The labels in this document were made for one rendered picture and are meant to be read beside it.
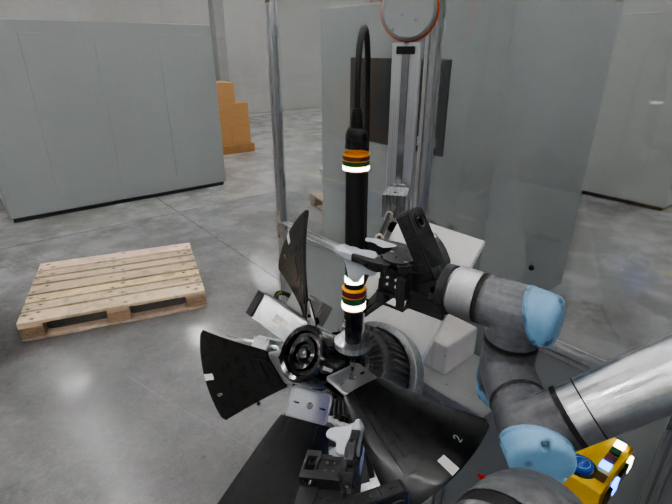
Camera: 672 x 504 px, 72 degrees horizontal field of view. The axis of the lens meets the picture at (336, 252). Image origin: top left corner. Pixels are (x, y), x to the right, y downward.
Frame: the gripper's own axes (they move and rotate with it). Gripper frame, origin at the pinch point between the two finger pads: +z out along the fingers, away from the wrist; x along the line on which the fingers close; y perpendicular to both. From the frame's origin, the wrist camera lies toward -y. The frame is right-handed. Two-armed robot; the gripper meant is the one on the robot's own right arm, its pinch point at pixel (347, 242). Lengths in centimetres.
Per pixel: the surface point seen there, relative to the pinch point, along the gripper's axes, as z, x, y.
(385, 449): -15.8, -9.3, 30.2
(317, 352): 5.2, -2.3, 24.3
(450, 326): 4, 62, 50
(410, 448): -19.1, -6.9, 29.7
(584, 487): -43, 15, 41
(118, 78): 504, 227, 4
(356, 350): -4.3, -2.3, 19.5
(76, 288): 297, 59, 137
